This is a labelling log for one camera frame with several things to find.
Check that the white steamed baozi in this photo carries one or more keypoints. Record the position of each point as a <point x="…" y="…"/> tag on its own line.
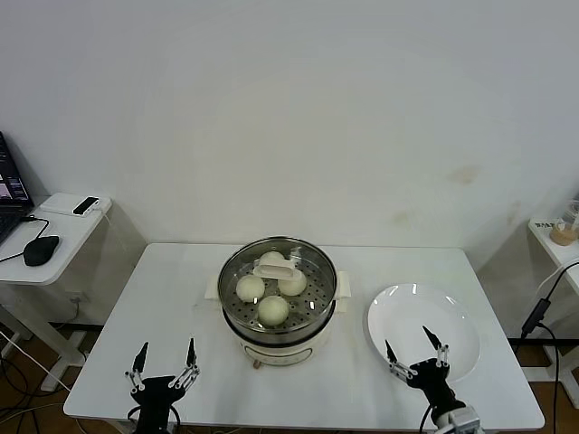
<point x="250" y="289"/>
<point x="272" y="311"/>
<point x="293" y="287"/>
<point x="271" y="258"/>

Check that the stainless steel steamer basket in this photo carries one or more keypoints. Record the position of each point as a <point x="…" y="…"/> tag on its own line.
<point x="344" y="285"/>

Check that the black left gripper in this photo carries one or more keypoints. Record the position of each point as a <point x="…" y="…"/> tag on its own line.
<point x="156" y="398"/>

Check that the white wall socket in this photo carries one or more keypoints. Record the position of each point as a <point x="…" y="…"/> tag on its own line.
<point x="77" y="298"/>

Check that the round glass pot lid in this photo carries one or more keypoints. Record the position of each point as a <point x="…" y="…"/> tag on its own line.
<point x="276" y="270"/>

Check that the white side table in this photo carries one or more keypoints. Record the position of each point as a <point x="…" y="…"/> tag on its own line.
<point x="68" y="244"/>

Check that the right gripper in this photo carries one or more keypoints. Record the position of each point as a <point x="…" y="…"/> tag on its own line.
<point x="432" y="382"/>

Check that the white shelf table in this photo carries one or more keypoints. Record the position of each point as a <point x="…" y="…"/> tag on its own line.
<point x="561" y="271"/>

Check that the black computer mouse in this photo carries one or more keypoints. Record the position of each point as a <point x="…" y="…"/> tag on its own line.
<point x="40" y="250"/>

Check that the glass jar tan contents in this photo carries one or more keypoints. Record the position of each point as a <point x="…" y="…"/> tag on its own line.
<point x="563" y="235"/>

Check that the white electric cooker base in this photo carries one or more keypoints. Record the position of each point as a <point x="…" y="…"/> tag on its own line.
<point x="285" y="352"/>

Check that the round white plate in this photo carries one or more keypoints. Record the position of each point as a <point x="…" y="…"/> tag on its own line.
<point x="420" y="316"/>

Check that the small black white device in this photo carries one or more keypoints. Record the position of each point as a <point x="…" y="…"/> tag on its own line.
<point x="86" y="205"/>

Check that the black laptop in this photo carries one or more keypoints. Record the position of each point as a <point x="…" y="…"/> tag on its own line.
<point x="9" y="194"/>

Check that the flat white box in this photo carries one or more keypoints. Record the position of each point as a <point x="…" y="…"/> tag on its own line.
<point x="56" y="203"/>

